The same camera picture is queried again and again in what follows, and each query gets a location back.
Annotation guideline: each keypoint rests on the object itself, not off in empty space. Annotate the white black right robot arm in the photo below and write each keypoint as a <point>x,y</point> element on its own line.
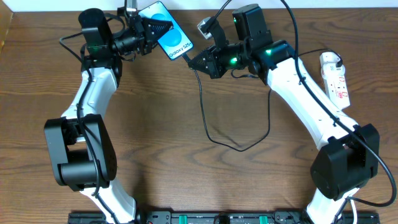
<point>348,154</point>

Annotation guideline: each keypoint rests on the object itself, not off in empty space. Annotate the white power strip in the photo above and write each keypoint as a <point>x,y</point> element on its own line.
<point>337,91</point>

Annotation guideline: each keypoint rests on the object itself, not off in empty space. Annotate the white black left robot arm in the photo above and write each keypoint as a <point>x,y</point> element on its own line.
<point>80,149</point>

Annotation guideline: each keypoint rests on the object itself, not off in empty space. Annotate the blue Galaxy smartphone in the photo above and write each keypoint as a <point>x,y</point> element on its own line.
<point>175,42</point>

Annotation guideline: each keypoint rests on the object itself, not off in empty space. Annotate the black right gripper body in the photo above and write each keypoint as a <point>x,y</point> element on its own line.
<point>213,62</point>

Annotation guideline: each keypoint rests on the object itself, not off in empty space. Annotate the white USB charger adapter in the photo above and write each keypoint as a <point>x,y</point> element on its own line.
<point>331,65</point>

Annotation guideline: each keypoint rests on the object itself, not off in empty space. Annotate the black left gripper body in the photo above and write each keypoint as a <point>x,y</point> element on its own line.
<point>144,34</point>

